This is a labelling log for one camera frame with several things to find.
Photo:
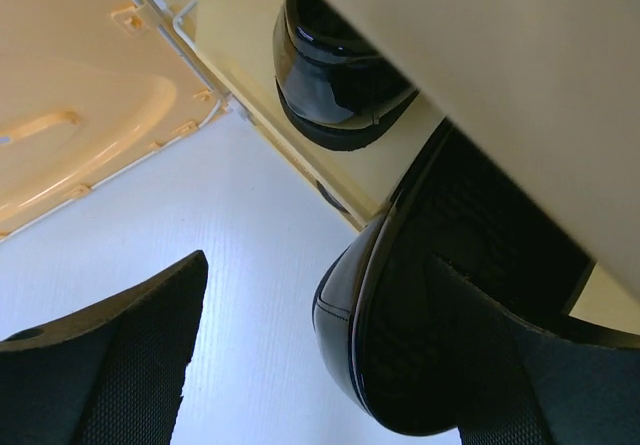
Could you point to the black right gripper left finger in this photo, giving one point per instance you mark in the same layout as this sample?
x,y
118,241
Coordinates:
x,y
110,373

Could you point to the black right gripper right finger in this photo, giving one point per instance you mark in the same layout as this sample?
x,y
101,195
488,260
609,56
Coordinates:
x,y
533,380

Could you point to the black leather shoe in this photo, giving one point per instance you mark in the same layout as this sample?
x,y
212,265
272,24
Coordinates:
x,y
333,85
372,312

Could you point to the yellow cabinet door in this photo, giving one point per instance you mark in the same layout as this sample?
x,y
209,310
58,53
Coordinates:
x,y
89,88

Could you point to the yellow plastic shoe cabinet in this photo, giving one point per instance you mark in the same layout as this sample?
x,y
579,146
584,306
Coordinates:
x,y
548,88

